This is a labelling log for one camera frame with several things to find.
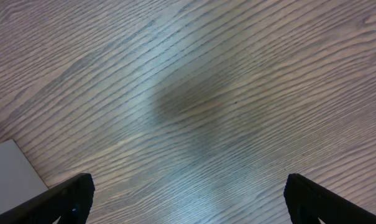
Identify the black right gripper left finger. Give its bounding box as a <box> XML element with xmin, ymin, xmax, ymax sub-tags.
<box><xmin>0</xmin><ymin>173</ymin><xmax>95</xmax><ymax>224</ymax></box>

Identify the white cardboard box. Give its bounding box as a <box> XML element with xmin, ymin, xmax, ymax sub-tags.
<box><xmin>0</xmin><ymin>140</ymin><xmax>48</xmax><ymax>214</ymax></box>

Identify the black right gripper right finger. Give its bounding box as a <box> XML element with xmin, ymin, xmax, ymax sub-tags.
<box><xmin>283</xmin><ymin>174</ymin><xmax>376</xmax><ymax>224</ymax></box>

